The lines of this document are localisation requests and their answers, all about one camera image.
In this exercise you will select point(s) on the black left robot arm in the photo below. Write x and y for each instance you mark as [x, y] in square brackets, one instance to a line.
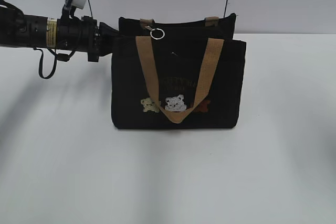
[19, 30]

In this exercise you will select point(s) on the black canvas tote bag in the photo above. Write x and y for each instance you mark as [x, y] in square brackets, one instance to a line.
[178, 51]

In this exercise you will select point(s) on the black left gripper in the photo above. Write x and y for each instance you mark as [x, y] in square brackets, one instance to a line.
[81, 35]

